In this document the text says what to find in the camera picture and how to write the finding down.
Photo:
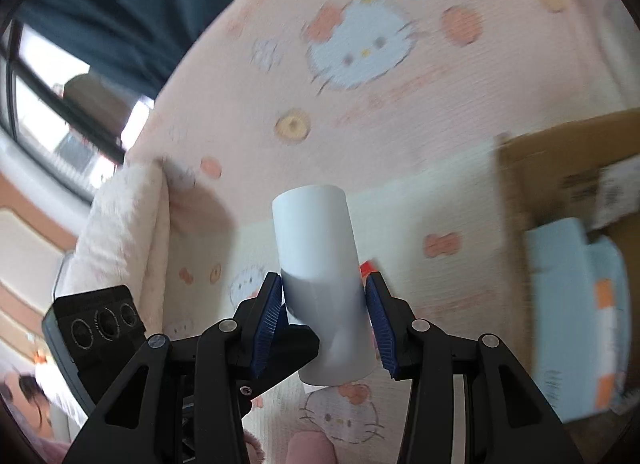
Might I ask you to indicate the pink printed blanket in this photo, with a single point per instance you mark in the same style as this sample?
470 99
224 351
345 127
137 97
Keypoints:
400 143

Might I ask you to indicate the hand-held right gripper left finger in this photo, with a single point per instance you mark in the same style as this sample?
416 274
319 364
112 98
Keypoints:
267 324

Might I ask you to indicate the orange striped tissue pack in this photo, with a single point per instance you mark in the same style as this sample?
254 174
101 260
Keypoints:
565 304

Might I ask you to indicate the cream fuzzy blanket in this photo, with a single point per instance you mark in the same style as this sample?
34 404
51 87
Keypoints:
125 224

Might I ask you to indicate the white paper roll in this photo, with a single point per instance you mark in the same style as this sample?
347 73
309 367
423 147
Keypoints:
315 244

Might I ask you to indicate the red packet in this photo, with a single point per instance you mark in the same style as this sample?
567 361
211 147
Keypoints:
367 268

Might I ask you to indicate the dark blue curtain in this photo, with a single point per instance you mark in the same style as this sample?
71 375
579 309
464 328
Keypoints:
125 3

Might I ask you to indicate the black framed window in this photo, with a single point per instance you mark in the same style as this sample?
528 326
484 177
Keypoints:
35 108

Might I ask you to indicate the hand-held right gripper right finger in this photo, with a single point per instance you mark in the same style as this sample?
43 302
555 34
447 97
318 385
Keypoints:
380 329

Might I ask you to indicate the brown cardboard box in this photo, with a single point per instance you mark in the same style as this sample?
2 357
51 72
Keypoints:
550 153

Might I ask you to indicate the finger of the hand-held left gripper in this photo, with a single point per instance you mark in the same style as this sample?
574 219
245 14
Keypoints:
295 349

